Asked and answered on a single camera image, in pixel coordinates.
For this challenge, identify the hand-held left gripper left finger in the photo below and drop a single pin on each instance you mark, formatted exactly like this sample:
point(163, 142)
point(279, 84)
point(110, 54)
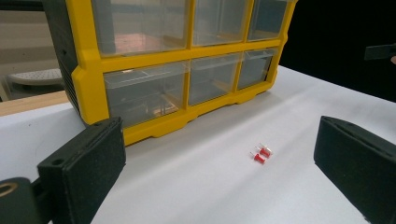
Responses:
point(84, 168)

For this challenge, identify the white perforated round seat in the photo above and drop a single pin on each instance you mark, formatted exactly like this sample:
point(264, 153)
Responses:
point(35, 76)

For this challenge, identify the narrow clear plastic drawer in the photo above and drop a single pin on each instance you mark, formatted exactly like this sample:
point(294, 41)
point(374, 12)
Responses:
point(267, 18)
point(255, 68)
point(218, 20)
point(213, 79)

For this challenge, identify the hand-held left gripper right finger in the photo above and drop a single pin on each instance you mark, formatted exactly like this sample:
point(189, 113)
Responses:
point(358, 165)

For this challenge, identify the yellow black drawer cabinet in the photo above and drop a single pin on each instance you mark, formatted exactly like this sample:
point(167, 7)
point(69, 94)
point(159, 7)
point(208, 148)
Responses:
point(88, 81)

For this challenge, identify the wide clear plastic drawer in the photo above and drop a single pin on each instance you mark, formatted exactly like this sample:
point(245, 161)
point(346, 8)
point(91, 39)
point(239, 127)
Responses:
point(143, 93)
point(140, 26)

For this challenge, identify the small red pin terminal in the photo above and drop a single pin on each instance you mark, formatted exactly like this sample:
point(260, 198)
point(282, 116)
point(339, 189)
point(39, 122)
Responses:
point(259, 158)
point(265, 151)

